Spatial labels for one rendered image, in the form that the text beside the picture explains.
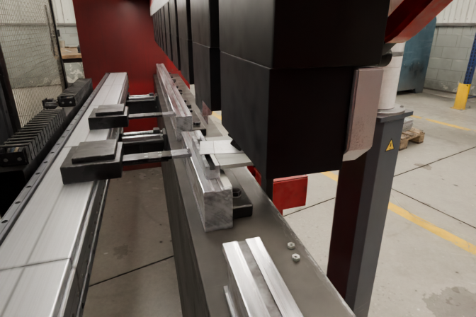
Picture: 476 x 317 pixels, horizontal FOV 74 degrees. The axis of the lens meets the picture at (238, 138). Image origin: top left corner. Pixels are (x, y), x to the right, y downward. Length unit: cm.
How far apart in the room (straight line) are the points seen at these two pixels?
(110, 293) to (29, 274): 140
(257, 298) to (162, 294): 141
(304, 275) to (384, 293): 135
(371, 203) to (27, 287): 106
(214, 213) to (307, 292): 23
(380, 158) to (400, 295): 93
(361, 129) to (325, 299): 37
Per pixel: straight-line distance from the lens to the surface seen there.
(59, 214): 62
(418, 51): 693
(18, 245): 57
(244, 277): 45
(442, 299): 203
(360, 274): 145
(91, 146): 75
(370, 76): 24
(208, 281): 59
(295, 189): 114
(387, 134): 118
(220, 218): 68
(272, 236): 68
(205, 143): 79
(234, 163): 68
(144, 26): 284
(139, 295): 184
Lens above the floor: 128
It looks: 20 degrees down
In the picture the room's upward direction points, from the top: straight up
